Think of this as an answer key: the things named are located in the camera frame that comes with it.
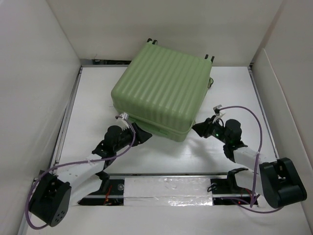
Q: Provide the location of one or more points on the metal base rail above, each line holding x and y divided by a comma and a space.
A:
162, 191

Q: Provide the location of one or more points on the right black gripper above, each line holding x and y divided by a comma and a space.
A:
201, 128

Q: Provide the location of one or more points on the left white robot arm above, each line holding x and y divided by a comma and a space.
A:
80, 166

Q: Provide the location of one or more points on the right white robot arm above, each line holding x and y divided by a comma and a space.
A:
277, 181

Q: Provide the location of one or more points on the green hard-shell suitcase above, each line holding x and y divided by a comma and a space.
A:
162, 90

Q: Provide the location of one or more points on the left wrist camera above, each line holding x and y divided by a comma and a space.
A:
122, 120

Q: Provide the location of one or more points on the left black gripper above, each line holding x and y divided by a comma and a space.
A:
142, 135

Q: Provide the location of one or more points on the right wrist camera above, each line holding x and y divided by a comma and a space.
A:
217, 110

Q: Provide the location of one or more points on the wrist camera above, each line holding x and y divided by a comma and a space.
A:
217, 110
122, 120

